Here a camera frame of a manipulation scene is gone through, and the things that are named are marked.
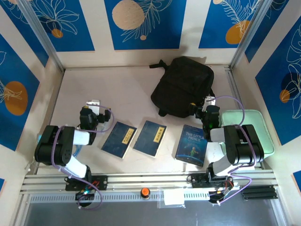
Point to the black backpack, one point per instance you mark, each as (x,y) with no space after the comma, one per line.
(183,87)

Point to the dark blue yellow-label book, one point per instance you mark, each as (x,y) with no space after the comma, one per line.
(116,141)
(148,139)

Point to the blue Little Prince book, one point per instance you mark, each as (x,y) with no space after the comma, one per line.
(191,146)

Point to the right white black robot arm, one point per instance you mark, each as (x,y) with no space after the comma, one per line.
(244,146)

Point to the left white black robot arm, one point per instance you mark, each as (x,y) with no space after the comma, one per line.
(58,150)

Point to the clear bag with white label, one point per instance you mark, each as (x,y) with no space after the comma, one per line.
(173,197)

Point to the mint green tray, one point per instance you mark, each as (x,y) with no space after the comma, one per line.
(258,120)

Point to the light blue plastic packet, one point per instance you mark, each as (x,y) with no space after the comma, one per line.
(39,140)

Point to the blue leaf print poster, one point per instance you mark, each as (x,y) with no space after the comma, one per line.
(261,42)
(21,26)
(270,106)

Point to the blue poster orange circle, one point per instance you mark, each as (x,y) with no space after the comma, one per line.
(211,28)
(14,70)

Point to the orange emergency stop button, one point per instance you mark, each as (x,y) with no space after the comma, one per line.
(145,191)

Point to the blue flower print poster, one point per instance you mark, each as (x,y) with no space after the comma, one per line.
(77,35)

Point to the blue poster beige circle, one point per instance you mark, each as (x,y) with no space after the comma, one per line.
(164,28)

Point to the short black aluminium extrusion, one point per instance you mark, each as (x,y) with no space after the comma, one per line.
(258,192)

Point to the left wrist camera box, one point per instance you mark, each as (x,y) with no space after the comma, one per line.
(94,106)

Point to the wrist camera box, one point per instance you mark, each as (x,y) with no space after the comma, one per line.
(209,101)
(94,106)

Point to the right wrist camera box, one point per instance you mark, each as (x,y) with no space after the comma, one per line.
(209,101)

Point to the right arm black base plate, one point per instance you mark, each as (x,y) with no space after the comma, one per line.
(197,181)

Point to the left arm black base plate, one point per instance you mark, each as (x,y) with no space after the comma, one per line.
(101,182)

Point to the silver aluminium rail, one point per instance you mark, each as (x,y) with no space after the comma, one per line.
(150,180)

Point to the silver aluminium corner post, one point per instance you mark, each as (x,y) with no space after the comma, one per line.
(252,30)
(41,35)

